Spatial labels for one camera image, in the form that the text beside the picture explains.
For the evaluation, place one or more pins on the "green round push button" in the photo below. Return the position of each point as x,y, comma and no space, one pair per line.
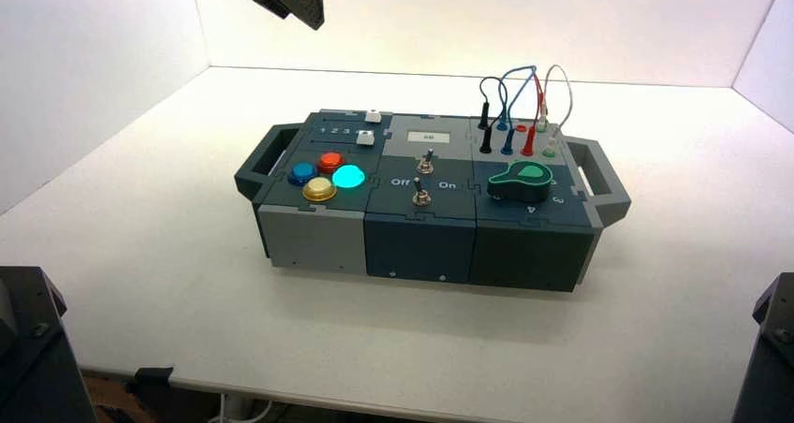
348,176

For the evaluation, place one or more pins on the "red round push button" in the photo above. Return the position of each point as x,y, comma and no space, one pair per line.
330,162

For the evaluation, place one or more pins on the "yellow round push button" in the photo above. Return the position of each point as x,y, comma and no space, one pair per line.
319,190

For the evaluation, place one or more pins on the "blue round push button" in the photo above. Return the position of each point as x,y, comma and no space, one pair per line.
302,173

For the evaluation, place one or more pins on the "teal and grey control box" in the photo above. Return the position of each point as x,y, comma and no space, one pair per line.
422,246

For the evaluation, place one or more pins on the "white slider knob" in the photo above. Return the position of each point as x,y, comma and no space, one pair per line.
365,138
373,116

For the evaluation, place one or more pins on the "small grey number display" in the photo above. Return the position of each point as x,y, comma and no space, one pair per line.
428,137

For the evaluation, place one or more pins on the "black and green rotary knob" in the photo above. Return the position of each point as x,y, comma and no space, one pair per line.
521,184

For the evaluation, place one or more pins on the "black table clamp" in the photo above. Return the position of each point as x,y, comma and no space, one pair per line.
152,380

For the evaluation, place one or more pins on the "metal toggle switch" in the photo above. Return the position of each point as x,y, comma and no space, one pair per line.
421,196
425,163

